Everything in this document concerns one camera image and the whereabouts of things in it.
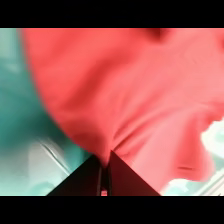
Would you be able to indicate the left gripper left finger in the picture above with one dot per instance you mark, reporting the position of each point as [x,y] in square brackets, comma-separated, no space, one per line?
[81,181]

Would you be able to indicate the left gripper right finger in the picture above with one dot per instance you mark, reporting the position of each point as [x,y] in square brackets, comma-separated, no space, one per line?
[130,181]

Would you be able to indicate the red T-shirt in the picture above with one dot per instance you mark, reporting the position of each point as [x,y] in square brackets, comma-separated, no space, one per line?
[126,90]

